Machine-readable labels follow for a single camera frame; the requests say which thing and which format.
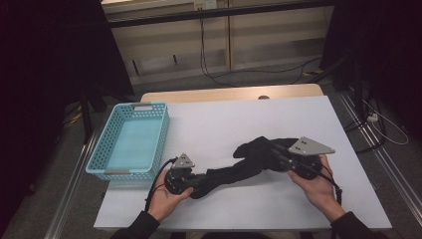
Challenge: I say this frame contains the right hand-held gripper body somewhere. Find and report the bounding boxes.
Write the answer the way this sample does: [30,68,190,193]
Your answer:
[272,136,336,181]

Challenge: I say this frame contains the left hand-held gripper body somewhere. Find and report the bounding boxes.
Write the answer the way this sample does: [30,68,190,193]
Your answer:
[163,152,208,196]

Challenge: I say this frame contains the light blue plastic basket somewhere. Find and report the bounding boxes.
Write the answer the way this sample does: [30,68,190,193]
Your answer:
[85,102,171,183]

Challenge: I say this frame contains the black garment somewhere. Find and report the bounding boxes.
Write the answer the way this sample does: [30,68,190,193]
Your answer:
[190,135,300,200]

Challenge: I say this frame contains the person's left hand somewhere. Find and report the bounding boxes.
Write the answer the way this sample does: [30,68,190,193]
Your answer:
[147,169,195,223]

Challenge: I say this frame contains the person's right hand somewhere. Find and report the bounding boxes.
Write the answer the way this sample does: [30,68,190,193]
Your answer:
[288,154,346,223]

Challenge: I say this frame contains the wooden table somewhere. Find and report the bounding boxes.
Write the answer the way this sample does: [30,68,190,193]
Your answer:
[140,83,324,104]

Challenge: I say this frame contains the black stand leg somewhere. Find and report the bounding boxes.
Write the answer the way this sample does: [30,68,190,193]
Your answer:
[79,89,110,145]

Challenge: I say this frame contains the beige shelf cabinet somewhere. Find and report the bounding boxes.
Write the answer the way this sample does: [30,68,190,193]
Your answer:
[101,0,334,86]

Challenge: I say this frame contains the black curtain with stand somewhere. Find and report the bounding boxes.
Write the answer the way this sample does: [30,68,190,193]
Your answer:
[312,0,422,140]

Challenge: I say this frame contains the black horizontal bar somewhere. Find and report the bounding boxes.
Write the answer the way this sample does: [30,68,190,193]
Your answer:
[107,0,336,29]

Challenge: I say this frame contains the large black curtain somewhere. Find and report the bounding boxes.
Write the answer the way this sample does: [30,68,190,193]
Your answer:
[0,0,135,230]

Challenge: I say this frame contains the left hand-held gripper black cable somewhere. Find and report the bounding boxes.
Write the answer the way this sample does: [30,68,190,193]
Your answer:
[144,157,178,212]

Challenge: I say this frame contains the hand-held gripper black cable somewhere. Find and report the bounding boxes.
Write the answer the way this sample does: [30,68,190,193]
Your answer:
[298,161,343,205]
[144,157,178,212]

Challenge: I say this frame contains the right hand-held gripper black cable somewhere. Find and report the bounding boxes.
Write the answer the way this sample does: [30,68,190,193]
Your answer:
[298,161,343,205]

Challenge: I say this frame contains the metal floor rail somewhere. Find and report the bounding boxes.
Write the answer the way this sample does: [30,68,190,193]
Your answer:
[337,91,422,227]
[44,130,101,239]

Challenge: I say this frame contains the black floor cables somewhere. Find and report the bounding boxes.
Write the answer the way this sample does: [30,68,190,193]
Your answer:
[342,89,388,153]

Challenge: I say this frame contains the thin white cable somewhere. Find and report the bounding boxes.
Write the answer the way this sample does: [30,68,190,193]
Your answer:
[362,99,410,146]

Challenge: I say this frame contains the long black hanging cable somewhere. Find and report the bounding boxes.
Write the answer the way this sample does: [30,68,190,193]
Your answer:
[198,18,322,88]

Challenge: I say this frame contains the white wall socket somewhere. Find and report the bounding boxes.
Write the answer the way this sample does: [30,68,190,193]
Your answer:
[193,0,218,11]

